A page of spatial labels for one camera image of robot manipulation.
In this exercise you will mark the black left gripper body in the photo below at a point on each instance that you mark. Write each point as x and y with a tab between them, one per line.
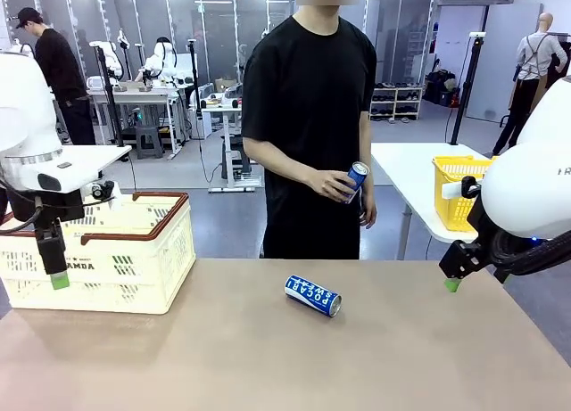
44	206

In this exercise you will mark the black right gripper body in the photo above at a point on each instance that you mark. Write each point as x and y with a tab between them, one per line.
479	228

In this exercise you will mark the blue Pocari Sweat can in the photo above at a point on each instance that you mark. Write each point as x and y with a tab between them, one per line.
312	295
359	175

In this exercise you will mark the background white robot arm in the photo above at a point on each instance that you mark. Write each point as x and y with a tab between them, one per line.
163	59
111	61

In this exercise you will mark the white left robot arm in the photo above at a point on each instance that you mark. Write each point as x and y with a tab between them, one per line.
22	117

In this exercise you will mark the person's left forearm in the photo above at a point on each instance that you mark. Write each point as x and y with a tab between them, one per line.
366	157

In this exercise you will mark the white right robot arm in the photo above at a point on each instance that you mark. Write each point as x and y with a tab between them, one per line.
526	183

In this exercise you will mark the person's right forearm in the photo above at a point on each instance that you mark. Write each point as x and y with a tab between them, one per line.
276	161

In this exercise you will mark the yellow plastic basket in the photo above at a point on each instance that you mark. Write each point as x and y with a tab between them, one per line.
455	188

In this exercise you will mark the cream shopping basket brown rim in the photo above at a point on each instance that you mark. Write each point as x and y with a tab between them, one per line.
125	290

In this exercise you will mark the person's left hand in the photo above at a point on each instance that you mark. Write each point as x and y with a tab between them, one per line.
369	210

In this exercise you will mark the person's right hand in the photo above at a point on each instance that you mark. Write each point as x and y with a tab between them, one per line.
330	183

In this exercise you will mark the white side table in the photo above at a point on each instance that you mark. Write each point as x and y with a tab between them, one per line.
401	175

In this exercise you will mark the grey stool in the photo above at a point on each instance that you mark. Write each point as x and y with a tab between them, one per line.
149	141

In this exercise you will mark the black tripod stand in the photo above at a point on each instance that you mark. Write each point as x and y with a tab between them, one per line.
109	99

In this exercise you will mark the red fire extinguisher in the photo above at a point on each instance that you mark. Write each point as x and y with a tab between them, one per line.
455	100

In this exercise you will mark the background person black clothes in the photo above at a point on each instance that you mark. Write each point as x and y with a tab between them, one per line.
58	72

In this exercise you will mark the background workbench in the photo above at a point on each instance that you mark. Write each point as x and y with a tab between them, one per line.
134	94

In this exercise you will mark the black light stand pole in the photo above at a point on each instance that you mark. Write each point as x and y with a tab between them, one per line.
468	85

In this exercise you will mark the black bags pile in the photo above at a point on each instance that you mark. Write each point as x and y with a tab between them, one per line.
439	87

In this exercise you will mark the white shoe rack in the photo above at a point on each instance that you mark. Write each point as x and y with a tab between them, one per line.
394	101

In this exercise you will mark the mannequin with apron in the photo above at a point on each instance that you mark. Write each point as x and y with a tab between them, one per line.
533	63

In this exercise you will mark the white standing desk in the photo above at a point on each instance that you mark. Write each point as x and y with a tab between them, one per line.
227	112

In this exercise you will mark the person in black t-shirt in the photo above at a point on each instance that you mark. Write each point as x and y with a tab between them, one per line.
308	94

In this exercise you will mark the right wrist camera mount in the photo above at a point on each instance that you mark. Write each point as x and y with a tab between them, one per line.
452	190

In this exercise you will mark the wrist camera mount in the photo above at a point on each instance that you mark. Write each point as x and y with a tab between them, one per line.
100	191
452	190

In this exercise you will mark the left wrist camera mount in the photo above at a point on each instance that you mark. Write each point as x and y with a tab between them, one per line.
100	191

